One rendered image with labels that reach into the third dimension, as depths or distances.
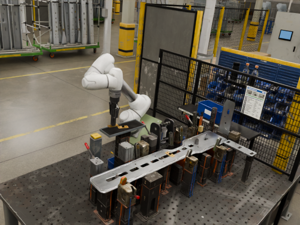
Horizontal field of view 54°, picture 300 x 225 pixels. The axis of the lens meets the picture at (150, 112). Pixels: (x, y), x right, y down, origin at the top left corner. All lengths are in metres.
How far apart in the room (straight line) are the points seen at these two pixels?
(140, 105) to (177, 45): 2.14
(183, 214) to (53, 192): 1.00
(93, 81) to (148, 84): 3.40
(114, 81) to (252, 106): 1.49
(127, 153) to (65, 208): 0.59
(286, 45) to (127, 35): 4.88
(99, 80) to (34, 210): 1.02
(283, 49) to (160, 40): 4.84
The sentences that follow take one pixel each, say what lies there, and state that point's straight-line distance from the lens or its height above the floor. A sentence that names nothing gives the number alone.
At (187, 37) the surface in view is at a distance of 4.73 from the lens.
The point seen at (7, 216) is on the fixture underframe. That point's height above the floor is 0.45.
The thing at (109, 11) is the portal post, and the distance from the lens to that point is 9.21.
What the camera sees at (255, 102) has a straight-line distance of 3.00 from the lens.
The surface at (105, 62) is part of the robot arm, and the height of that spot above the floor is 1.58.
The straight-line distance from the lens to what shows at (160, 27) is 5.07.
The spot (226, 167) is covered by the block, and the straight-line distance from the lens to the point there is 2.77.
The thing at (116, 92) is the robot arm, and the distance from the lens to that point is 2.14.
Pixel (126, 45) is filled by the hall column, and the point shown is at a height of 0.41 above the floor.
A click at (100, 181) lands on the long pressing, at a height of 1.00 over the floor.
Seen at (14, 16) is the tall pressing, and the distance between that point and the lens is 9.15.
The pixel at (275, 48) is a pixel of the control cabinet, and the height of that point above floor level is 1.02.
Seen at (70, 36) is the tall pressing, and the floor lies 0.55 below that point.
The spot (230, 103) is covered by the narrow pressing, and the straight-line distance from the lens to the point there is 2.81.
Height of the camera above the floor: 2.21
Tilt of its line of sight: 23 degrees down
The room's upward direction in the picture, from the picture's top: 6 degrees clockwise
